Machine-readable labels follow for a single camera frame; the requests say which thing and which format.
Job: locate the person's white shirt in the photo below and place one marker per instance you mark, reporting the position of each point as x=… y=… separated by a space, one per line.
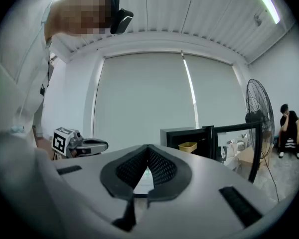
x=12 y=83

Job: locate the wide white roller blind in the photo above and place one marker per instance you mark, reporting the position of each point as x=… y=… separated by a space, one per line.
x=144 y=96

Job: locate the long ceiling light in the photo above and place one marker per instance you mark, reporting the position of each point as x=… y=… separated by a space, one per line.
x=266 y=2

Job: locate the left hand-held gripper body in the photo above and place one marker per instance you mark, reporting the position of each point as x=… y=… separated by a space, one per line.
x=64 y=143

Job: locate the yellow square bowl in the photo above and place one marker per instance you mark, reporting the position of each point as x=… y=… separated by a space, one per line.
x=187 y=147

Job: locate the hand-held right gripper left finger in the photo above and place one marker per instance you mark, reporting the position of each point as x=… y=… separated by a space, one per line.
x=109 y=180

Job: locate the brown cardboard box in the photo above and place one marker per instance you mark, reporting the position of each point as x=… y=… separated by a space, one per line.
x=246 y=155

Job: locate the narrow white roller blind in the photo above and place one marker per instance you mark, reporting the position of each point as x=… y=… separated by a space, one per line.
x=214 y=91

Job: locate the person's head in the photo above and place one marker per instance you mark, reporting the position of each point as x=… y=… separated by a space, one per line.
x=77 y=11

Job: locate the black head-worn camera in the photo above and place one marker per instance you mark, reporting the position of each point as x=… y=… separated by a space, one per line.
x=122 y=20

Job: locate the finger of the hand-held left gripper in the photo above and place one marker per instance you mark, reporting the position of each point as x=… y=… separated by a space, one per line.
x=97 y=144

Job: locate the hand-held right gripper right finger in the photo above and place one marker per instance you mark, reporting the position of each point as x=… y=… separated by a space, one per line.
x=179 y=180

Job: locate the black standing fan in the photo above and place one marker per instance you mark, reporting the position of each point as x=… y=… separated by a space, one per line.
x=260 y=108

